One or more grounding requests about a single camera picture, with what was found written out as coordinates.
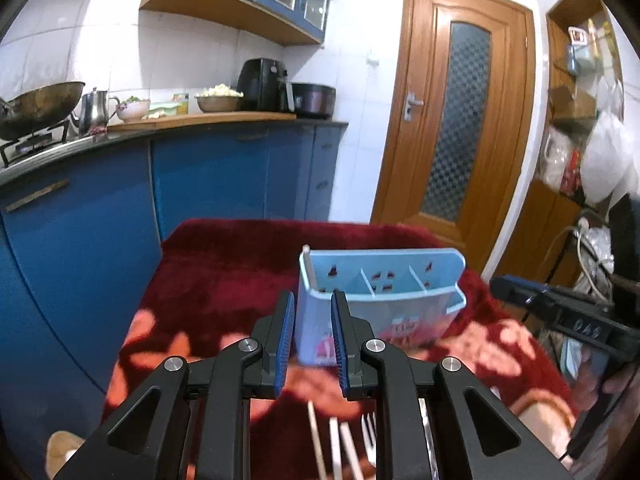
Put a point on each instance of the white chopsticks and fork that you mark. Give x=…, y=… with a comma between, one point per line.
x=317, y=440

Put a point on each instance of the dark rice cooker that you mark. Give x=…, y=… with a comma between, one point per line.
x=312, y=100

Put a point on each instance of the steel kettle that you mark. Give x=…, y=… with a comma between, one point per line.
x=94, y=110

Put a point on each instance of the light blue utensil holder box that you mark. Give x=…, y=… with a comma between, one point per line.
x=400, y=310

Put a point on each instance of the white bowl with vegetables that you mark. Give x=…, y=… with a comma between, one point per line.
x=132, y=111

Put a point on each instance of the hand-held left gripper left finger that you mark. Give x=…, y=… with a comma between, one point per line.
x=284, y=345

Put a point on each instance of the gas stove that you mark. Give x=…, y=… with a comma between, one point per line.
x=35, y=145

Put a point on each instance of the wooden cutting board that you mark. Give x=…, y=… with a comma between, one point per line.
x=210, y=119

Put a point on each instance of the cardboard box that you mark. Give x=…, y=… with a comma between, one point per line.
x=572, y=102

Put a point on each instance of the bowl of white food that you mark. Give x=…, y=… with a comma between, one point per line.
x=217, y=102

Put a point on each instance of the blue and white container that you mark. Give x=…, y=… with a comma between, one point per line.
x=577, y=52

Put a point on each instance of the steel fork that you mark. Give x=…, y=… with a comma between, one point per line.
x=368, y=435

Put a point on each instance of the black air fryer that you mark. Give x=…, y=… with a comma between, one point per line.
x=260, y=85

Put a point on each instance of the white plastic bag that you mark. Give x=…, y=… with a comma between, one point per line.
x=607, y=160

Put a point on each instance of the wooden shelf unit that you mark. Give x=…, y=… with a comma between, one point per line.
x=535, y=230

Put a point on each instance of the wooden door with glass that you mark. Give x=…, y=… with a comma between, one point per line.
x=415, y=170

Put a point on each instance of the yellow jar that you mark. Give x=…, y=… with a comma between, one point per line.
x=181, y=104

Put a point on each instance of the light wooden chopstick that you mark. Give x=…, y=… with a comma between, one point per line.
x=336, y=450
x=311, y=267
x=351, y=455

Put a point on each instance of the dark metal wok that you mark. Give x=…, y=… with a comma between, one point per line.
x=40, y=107

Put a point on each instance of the red floral blanket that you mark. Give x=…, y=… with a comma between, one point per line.
x=215, y=270

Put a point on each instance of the red packet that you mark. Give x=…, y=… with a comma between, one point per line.
x=570, y=172

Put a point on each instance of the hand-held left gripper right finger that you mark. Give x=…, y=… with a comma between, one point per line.
x=340, y=345

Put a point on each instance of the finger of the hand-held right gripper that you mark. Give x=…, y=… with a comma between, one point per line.
x=515, y=292

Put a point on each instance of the blue kitchen base cabinet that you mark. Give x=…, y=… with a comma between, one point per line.
x=210, y=175

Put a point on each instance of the white wall hook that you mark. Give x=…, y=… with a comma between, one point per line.
x=371, y=58

